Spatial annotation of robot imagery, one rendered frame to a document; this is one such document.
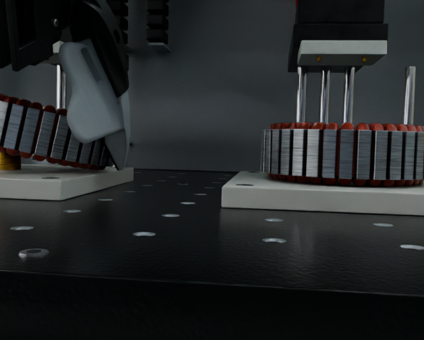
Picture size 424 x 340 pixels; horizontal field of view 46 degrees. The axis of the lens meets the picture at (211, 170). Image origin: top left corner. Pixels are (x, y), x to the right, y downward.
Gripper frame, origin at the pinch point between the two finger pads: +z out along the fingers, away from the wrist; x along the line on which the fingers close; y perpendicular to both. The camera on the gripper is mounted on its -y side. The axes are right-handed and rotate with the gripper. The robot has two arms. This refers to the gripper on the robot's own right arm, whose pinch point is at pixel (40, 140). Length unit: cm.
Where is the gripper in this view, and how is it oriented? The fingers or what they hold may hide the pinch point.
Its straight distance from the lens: 39.0
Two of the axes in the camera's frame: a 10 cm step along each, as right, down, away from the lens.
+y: -2.5, 5.0, -8.3
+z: -1.2, 8.4, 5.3
